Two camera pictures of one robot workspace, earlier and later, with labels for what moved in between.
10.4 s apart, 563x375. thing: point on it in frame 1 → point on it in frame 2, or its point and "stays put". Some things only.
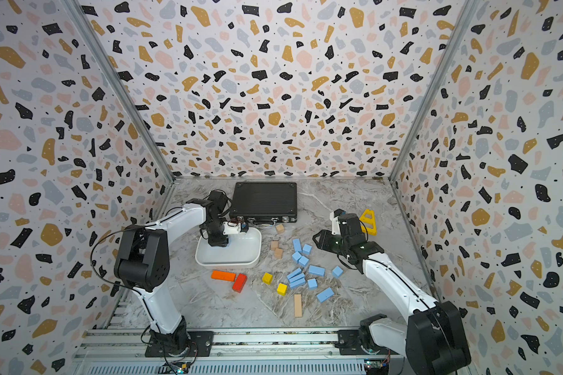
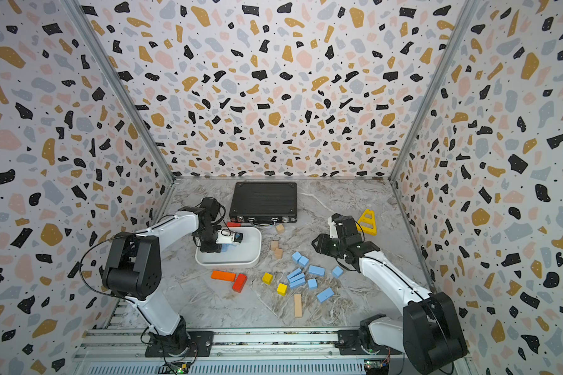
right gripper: [323, 242] stays put
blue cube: [303, 261] stays put
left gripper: [218, 241] → [209, 248]
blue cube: [296, 256] stays put
